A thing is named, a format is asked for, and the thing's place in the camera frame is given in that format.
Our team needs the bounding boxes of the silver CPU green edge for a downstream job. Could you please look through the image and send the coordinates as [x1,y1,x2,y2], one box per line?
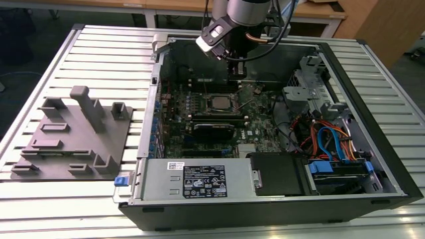
[212,95,232,109]

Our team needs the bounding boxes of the CPU socket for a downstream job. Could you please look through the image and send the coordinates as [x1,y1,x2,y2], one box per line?
[204,92,244,116]

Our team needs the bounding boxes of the silver drive cage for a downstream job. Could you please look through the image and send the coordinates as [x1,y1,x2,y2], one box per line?
[281,56,355,120]

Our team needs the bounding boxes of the green motherboard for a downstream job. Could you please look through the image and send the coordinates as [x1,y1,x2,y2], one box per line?
[159,79,295,159]

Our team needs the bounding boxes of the black graphics card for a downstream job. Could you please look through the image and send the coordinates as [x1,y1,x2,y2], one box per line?
[192,123,236,143]

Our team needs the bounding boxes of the silver chipset heatsink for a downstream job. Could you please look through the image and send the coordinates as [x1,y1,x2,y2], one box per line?
[237,143,259,153]

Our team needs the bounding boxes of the wooden cabinet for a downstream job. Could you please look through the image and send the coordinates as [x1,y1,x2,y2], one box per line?
[332,0,425,69]

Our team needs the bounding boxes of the black plastic shroud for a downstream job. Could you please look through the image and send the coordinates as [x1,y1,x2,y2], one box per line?
[247,152,313,198]

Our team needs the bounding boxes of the blue disk carrier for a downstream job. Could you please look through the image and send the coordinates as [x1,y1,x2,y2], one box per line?
[307,160,376,175]

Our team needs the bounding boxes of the silver power supply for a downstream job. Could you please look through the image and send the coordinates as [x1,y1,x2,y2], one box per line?
[132,158,259,201]

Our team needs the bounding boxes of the gray parts rack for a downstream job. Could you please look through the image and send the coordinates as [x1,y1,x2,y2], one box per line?
[9,85,135,180]

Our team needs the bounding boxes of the black PC case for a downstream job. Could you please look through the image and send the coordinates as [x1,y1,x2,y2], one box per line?
[112,33,425,232]

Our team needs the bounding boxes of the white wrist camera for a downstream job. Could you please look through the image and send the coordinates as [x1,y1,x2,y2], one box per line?
[195,17,233,61]

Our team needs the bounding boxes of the black camera cable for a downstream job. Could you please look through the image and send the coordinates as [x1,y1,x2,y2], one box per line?
[225,0,295,63]

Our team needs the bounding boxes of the wooden desk white frame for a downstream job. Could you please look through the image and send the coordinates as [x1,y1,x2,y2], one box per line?
[145,0,349,38]
[0,0,149,28]

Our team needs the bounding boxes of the black internal cable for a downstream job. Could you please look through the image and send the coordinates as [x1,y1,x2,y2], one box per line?
[271,93,312,156]

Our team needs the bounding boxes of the blue data wire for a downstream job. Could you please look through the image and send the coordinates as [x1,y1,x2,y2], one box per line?
[317,126,349,164]

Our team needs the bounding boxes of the orange red wire bundle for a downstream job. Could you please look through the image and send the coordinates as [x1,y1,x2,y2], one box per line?
[295,119,363,162]

